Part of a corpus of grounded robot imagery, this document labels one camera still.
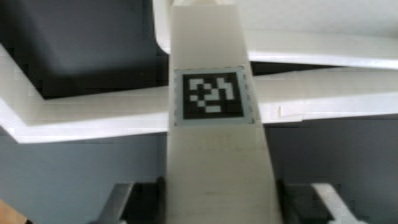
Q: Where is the white desk tabletop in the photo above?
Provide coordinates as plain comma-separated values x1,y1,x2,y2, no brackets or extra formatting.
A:
153,0,398,70

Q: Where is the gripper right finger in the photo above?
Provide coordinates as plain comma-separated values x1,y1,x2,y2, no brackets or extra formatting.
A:
278,180,370,224

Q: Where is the white desk leg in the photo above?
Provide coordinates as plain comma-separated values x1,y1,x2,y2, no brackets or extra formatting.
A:
166,0,283,224

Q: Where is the white front obstacle bar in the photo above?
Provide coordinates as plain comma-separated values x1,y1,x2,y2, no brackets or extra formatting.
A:
0,45,398,144

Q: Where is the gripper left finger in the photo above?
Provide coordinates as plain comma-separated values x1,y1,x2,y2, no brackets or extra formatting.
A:
89,178,166,224

